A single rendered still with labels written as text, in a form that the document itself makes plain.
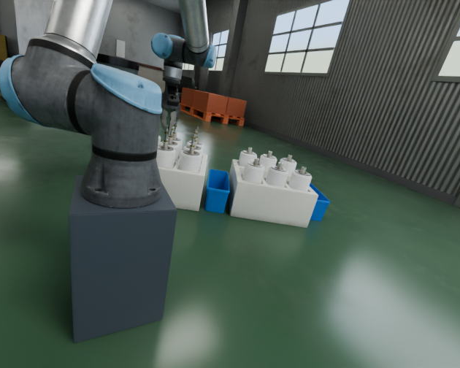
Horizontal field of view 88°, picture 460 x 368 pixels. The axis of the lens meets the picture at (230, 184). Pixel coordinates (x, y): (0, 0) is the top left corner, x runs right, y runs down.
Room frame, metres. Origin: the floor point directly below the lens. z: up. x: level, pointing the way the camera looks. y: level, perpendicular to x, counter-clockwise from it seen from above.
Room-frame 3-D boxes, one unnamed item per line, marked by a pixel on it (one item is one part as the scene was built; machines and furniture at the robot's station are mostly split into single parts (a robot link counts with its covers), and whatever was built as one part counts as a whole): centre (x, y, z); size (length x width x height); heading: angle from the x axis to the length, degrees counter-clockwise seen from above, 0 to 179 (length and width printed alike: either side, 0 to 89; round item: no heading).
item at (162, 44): (0.96, 0.31, 0.64); 0.11 x 0.11 x 0.08; 88
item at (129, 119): (0.45, 0.22, 0.47); 0.13 x 0.12 x 0.14; 88
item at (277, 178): (1.11, -0.22, 0.16); 0.10 x 0.10 x 0.18
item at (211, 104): (5.34, 0.74, 0.25); 1.42 x 1.03 x 0.49; 31
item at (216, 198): (1.16, 0.06, 0.06); 0.30 x 0.11 x 0.12; 6
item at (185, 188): (1.16, 0.33, 0.09); 0.39 x 0.39 x 0.18; 7
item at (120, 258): (0.45, 0.21, 0.15); 0.18 x 0.18 x 0.30; 31
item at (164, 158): (1.04, 0.32, 0.16); 0.10 x 0.10 x 0.18
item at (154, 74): (8.68, 4.02, 0.45); 2.39 x 1.93 x 0.90; 31
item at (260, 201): (1.23, -0.20, 0.09); 0.39 x 0.39 x 0.18; 7
